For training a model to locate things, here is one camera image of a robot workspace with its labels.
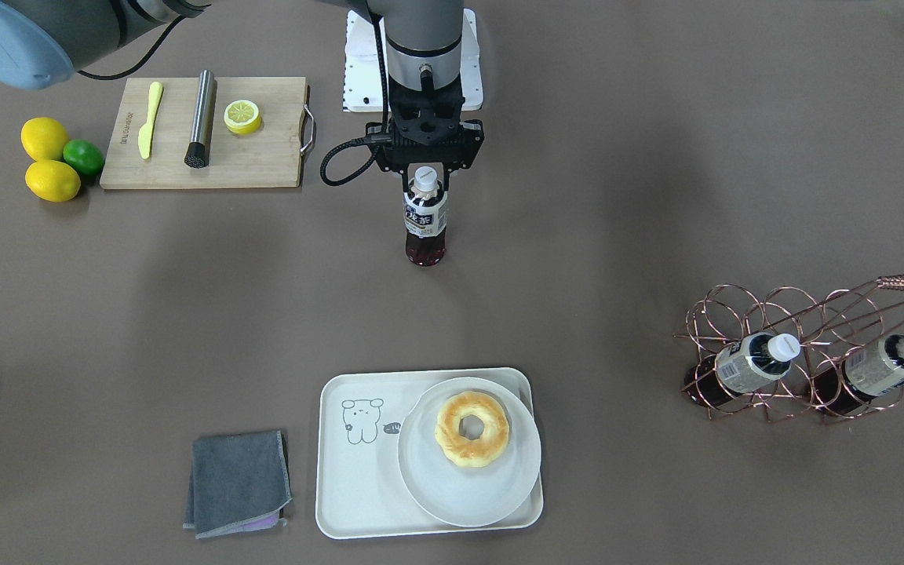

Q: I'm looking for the metal muddler rod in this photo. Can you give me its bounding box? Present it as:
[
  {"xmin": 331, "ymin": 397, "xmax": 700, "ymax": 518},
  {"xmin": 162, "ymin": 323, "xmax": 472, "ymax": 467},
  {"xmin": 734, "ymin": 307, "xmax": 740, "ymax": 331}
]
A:
[{"xmin": 184, "ymin": 69, "xmax": 217, "ymax": 169}]

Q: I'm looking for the copper wire bottle rack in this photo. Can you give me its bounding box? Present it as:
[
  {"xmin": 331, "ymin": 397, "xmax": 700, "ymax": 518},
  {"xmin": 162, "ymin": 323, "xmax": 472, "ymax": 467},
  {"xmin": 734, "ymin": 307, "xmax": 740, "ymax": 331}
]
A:
[{"xmin": 680, "ymin": 275, "xmax": 904, "ymax": 425}]

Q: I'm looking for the white round plate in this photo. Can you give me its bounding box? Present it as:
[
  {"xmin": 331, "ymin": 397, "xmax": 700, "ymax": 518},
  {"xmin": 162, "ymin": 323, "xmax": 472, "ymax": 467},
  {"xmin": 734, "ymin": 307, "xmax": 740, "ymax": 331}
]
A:
[{"xmin": 397, "ymin": 377, "xmax": 541, "ymax": 528}]

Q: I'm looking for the yellow plastic knife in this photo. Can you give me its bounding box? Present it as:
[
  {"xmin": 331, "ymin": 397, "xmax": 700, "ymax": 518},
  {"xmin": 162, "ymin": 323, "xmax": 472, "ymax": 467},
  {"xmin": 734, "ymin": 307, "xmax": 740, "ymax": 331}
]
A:
[{"xmin": 137, "ymin": 80, "xmax": 164, "ymax": 161}]

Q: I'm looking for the half lemon slice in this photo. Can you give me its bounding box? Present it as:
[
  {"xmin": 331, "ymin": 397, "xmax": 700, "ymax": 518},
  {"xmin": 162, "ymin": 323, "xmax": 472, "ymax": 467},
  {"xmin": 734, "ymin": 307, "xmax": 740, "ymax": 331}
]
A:
[{"xmin": 223, "ymin": 99, "xmax": 262, "ymax": 135}]

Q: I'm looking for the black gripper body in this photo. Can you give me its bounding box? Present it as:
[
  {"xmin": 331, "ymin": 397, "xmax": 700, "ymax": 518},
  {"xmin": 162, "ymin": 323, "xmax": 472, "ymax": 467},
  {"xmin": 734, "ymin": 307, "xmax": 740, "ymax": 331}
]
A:
[{"xmin": 377, "ymin": 82, "xmax": 485, "ymax": 174}]

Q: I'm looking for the tea bottle dark liquid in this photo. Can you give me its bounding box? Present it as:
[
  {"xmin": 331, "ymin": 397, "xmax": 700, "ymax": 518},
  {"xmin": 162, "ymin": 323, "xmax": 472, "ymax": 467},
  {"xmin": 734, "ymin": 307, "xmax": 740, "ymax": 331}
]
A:
[{"xmin": 403, "ymin": 166, "xmax": 448, "ymax": 267}]

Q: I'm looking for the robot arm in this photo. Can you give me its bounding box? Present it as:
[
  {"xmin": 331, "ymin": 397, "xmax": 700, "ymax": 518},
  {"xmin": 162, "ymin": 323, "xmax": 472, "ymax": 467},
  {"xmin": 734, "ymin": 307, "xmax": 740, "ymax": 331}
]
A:
[{"xmin": 0, "ymin": 1, "xmax": 484, "ymax": 188}]

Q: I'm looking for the cream serving tray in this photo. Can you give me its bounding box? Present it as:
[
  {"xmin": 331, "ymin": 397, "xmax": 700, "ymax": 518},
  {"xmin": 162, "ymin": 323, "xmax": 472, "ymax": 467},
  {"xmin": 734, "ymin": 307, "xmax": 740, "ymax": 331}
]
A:
[{"xmin": 315, "ymin": 367, "xmax": 543, "ymax": 539}]

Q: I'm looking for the glazed donut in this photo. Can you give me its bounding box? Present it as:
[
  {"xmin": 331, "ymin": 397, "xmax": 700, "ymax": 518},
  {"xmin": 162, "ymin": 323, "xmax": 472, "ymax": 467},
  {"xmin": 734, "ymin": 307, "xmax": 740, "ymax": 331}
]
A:
[{"xmin": 434, "ymin": 391, "xmax": 512, "ymax": 468}]

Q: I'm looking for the green lime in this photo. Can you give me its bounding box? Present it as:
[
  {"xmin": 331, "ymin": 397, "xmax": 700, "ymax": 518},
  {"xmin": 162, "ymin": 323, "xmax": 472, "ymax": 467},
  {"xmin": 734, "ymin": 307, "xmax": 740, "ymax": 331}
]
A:
[{"xmin": 62, "ymin": 139, "xmax": 105, "ymax": 177}]

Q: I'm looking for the grey folded cloth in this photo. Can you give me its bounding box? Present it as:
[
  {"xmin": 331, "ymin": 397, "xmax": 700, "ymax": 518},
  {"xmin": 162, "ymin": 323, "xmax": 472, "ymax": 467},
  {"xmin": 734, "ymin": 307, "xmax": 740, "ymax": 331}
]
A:
[{"xmin": 182, "ymin": 430, "xmax": 292, "ymax": 539}]

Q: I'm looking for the wooden cutting board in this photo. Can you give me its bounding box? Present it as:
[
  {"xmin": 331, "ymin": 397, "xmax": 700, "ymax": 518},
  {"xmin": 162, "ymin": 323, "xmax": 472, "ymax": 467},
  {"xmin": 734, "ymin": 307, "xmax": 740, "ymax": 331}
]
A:
[{"xmin": 100, "ymin": 76, "xmax": 315, "ymax": 190}]

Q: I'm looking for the yellow lemon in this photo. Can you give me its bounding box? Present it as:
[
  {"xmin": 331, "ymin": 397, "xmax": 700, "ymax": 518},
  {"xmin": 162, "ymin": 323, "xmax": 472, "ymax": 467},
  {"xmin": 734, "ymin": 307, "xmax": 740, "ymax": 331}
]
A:
[
  {"xmin": 20, "ymin": 117, "xmax": 71, "ymax": 162},
  {"xmin": 24, "ymin": 160, "xmax": 82, "ymax": 202}
]

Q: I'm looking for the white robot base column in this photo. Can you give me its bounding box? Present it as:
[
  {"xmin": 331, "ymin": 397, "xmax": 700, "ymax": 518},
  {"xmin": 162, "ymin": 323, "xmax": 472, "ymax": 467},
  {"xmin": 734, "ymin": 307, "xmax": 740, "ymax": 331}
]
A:
[{"xmin": 342, "ymin": 8, "xmax": 484, "ymax": 112}]

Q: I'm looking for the yellow lemon near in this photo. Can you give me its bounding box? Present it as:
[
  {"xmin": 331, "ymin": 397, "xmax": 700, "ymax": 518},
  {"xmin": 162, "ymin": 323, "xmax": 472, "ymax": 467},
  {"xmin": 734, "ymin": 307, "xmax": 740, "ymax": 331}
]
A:
[{"xmin": 24, "ymin": 160, "xmax": 82, "ymax": 202}]

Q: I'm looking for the yellow lemon far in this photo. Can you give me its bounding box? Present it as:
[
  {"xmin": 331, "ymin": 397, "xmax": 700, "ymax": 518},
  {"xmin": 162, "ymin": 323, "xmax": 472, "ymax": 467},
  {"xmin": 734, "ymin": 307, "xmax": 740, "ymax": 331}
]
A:
[{"xmin": 20, "ymin": 117, "xmax": 71, "ymax": 162}]

